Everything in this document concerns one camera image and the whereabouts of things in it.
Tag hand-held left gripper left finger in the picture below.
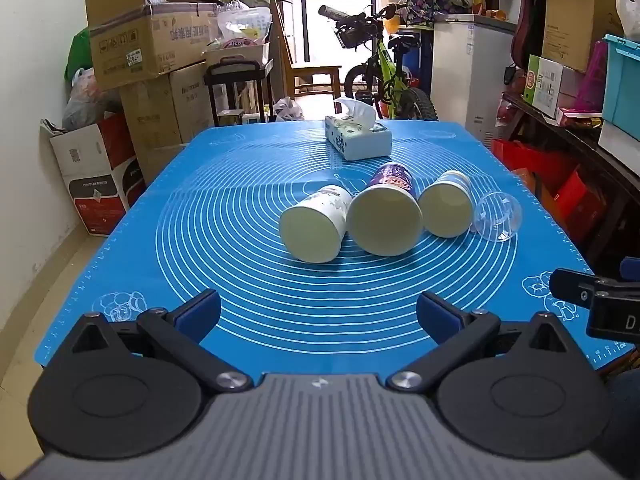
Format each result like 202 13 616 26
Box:
70 288 254 394

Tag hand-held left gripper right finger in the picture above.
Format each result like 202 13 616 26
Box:
387 290 571 394

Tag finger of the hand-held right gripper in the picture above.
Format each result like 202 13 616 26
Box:
548 268 601 312

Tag clear plastic cup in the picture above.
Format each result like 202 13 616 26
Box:
469 190 524 242

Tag purple print paper cup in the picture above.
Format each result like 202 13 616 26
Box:
345 161 425 257

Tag small white paper cup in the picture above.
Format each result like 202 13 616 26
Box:
417 170 475 239

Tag floral print paper cup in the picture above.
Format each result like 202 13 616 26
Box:
278 185 355 265

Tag blue silicone mat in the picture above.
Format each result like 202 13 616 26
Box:
34 118 637 377

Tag red gift bags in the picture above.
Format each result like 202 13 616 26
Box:
491 138 609 257

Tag dark wooden side table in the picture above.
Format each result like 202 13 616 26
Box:
501 90 640 263

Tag small brown cardboard box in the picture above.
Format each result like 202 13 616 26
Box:
137 142 192 187

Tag white and red cardboard box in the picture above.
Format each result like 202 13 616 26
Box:
48 112 147 238

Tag pink flat box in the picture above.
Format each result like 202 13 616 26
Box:
555 106 606 129

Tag tissue box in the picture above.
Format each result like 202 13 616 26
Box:
323 98 393 162

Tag green and white carton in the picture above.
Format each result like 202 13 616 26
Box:
523 54 584 119

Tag teal plastic storage bin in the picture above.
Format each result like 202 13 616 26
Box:
601 34 640 142

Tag tall brown cardboard box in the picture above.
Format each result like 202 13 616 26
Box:
119 60 217 152

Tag crumpled white plastic bag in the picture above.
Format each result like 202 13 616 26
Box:
272 96 305 123

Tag white chest freezer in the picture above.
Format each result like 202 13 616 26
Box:
431 13 519 149

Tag grey plastic bag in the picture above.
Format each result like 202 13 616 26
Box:
61 67 124 134

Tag black utility cart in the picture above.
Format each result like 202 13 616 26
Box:
203 57 275 126

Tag green bicycle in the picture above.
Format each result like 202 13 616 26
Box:
318 2 439 122

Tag wooden chair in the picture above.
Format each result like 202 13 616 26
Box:
274 0 342 99

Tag upright brown cardboard box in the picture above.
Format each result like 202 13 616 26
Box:
541 0 626 74

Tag large open cardboard box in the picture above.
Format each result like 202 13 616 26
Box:
84 0 222 92

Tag dark red instrument case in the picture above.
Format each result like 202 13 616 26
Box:
510 0 551 70

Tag green plastic bag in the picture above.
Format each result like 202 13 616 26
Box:
64 29 96 82

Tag printed white plastic bag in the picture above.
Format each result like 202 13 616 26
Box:
216 7 274 52

